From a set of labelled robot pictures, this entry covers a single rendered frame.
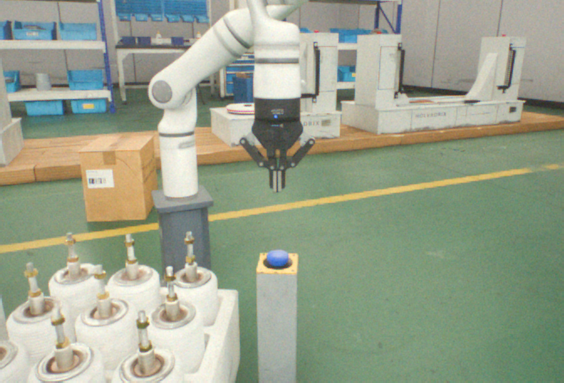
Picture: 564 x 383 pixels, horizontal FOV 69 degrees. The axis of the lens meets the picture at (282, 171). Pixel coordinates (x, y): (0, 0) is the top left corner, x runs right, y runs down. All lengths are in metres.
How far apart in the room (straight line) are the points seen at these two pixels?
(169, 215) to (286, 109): 0.57
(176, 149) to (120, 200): 0.78
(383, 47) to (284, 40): 2.58
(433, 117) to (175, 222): 2.68
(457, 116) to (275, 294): 3.06
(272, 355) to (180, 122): 0.60
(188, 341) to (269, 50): 0.48
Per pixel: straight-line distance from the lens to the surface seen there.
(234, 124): 2.67
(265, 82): 0.63
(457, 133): 3.58
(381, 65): 3.19
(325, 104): 2.97
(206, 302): 0.83
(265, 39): 0.63
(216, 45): 0.98
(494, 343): 1.19
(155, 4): 6.56
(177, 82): 1.02
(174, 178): 1.10
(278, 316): 0.77
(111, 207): 1.84
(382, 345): 1.10
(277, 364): 0.84
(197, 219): 1.12
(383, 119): 3.18
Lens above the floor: 0.68
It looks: 16 degrees down
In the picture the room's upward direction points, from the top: straight up
